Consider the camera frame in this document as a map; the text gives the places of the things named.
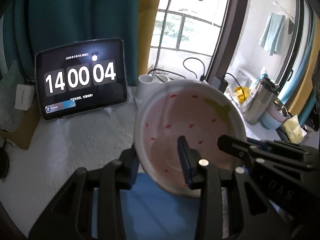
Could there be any light blue plate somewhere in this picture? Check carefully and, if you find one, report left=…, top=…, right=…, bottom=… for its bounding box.
left=91, top=171, right=208, bottom=240

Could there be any white strawberry pattern bowl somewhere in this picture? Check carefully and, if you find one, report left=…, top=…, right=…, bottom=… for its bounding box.
left=133, top=80, right=247, bottom=198

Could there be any yellow tissue pack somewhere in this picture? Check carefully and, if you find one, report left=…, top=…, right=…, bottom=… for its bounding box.
left=282, top=115, right=308, bottom=144

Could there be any stainless steel thermos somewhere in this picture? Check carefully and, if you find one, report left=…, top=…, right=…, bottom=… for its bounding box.
left=240, top=77, right=279, bottom=125

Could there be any black round pouch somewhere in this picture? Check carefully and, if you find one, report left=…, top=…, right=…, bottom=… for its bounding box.
left=0, top=146, right=9, bottom=179

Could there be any yellow object on sill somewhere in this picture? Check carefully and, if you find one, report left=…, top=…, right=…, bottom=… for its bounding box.
left=234, top=86, right=251, bottom=104

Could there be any cardboard box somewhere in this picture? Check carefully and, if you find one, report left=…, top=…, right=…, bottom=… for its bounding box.
left=1, top=100, right=41, bottom=150

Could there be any black power adapter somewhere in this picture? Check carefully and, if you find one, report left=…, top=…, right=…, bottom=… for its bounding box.
left=212, top=77, right=228, bottom=93

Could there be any light blue hanging towel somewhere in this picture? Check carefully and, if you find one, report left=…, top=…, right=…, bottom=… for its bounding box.
left=259, top=12, right=286, bottom=56

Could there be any small white box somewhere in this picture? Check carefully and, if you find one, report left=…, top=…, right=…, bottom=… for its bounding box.
left=15, top=84, right=35, bottom=111

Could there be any tablet showing clock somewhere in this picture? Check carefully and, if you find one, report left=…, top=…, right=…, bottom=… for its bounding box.
left=35, top=38, right=129, bottom=121

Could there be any white desk lamp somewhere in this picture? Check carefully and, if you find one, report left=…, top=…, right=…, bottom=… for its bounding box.
left=136, top=0, right=209, bottom=107

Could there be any teal curtain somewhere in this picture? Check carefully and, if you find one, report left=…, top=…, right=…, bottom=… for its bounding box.
left=1, top=0, right=139, bottom=86

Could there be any yellow curtain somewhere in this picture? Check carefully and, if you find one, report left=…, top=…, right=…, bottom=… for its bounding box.
left=137, top=0, right=159, bottom=76

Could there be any black charging cable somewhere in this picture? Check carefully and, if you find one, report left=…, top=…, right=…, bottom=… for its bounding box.
left=147, top=57, right=207, bottom=81

